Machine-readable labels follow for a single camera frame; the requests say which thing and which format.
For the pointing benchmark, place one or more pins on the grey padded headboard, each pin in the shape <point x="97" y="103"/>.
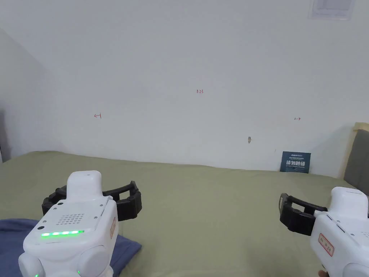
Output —
<point x="357" y="161"/>

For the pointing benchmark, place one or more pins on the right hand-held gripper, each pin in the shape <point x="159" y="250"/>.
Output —
<point x="346" y="225"/>

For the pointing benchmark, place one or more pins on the person's right hand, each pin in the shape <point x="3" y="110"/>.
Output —
<point x="321" y="273"/>

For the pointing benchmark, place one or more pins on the bed with pale green sheet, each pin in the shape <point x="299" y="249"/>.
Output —
<point x="201" y="216"/>

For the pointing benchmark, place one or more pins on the dark blue garment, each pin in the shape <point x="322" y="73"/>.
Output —
<point x="121" y="251"/>

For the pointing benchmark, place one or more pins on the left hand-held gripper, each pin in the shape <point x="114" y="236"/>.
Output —
<point x="72" y="207"/>

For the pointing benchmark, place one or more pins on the dark blue printed card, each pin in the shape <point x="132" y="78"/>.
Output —
<point x="295" y="162"/>

